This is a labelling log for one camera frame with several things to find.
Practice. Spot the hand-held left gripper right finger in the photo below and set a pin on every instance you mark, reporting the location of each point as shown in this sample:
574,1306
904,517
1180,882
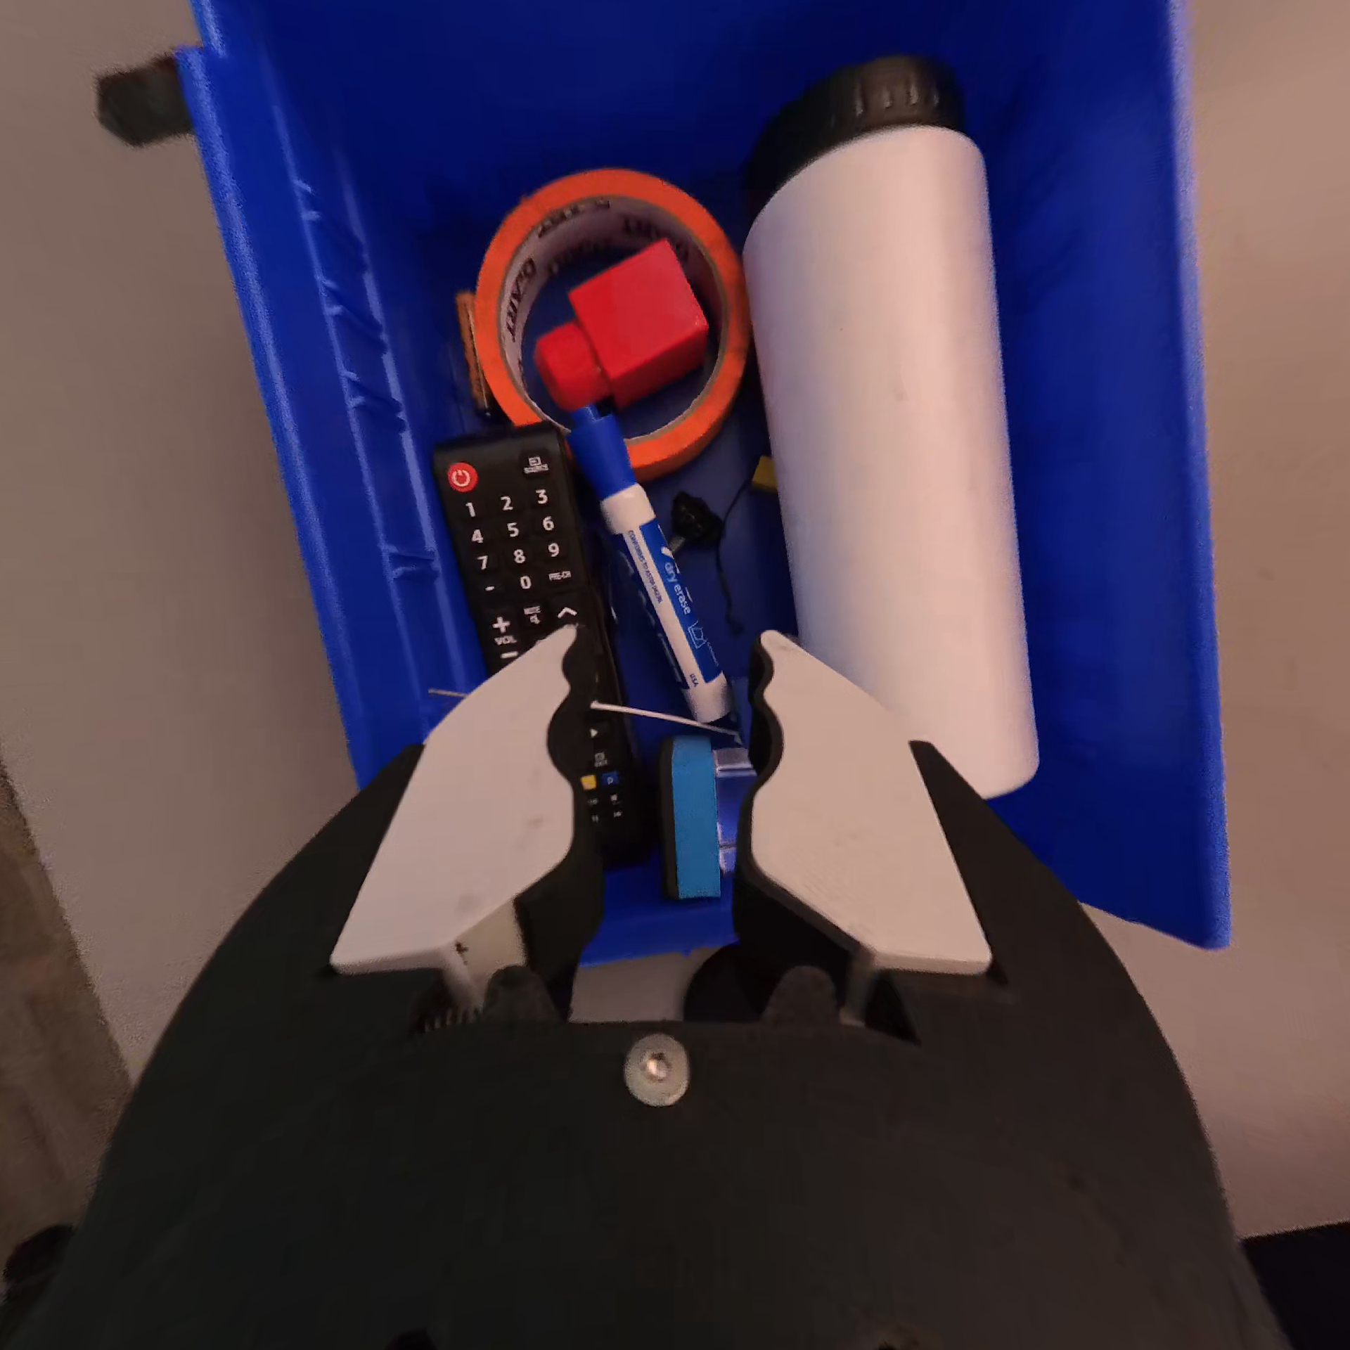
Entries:
854,845

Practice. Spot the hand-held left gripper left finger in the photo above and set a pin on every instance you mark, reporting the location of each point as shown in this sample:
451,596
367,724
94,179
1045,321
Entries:
465,834

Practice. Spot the blue whiteboard eraser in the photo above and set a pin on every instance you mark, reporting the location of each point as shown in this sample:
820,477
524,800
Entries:
692,824

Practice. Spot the blue white marker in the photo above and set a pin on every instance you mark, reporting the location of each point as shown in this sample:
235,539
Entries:
659,591

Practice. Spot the blue plastic bin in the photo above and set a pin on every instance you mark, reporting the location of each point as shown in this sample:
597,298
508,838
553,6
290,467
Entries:
1108,422

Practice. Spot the red plastic block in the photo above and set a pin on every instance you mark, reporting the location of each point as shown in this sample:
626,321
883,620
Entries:
643,318

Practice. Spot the white zip tie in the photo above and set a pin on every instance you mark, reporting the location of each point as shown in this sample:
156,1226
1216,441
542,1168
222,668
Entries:
655,716

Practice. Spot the black remote control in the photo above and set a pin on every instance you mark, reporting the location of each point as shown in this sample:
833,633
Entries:
516,538

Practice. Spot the white bottle, black cap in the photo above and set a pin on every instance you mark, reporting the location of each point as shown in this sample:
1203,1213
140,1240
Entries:
886,422

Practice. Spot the orange tape roll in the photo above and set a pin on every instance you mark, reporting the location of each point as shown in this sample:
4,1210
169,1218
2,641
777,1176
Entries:
528,297

